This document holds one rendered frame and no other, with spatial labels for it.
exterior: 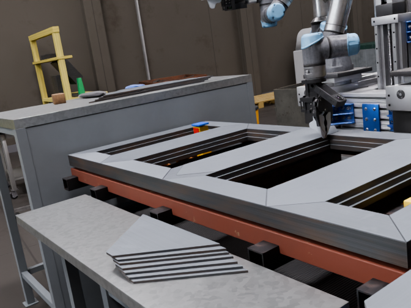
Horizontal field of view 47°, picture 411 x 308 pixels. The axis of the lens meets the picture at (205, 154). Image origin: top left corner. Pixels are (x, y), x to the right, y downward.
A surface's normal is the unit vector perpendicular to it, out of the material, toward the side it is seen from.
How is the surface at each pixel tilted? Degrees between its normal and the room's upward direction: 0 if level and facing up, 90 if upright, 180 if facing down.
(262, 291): 0
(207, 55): 90
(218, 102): 90
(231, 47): 90
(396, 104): 90
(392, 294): 0
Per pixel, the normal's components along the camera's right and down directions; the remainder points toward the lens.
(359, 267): -0.79, 0.24
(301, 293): -0.14, -0.97
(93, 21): 0.51, 0.11
